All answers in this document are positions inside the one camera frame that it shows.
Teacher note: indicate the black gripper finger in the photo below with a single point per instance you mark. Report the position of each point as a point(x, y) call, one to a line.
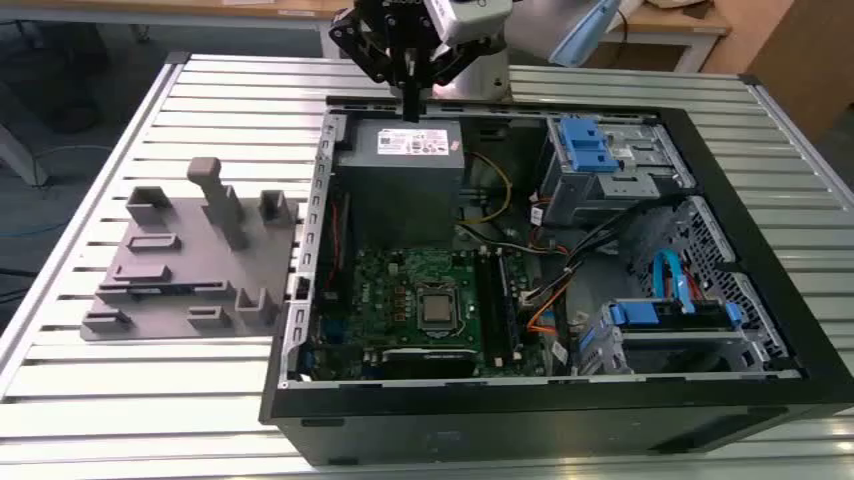
point(361, 50)
point(419, 100)

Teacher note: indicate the RAM stick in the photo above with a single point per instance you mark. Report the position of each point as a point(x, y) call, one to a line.
point(510, 310)
point(161, 291)

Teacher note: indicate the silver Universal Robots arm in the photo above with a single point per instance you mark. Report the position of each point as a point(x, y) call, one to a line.
point(474, 80)

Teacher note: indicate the black RAM slot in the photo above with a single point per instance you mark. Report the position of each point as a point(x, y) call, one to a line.
point(488, 305)

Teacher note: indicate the grey power supply unit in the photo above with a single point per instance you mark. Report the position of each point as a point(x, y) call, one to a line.
point(374, 155)

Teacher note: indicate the blue disk carrier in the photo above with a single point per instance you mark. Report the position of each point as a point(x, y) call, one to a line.
point(581, 145)
point(637, 315)
point(590, 350)

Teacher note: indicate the green motherboard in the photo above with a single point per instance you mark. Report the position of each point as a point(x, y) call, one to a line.
point(387, 270)

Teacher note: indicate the silver disk bay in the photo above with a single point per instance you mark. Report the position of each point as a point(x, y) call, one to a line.
point(621, 190)
point(694, 342)

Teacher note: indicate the silver CPU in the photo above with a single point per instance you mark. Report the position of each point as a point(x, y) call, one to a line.
point(437, 307)

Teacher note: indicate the grey parts rack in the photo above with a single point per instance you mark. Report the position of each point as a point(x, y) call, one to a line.
point(187, 250)

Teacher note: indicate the black graphics card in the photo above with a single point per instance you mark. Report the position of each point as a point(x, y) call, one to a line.
point(430, 362)

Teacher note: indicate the wooden cabinet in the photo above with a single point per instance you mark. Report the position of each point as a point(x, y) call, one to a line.
point(801, 60)

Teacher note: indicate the black PC case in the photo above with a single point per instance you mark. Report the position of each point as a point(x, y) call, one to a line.
point(468, 435)

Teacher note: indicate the wooden desk white frame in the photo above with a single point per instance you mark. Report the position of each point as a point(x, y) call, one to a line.
point(681, 22)

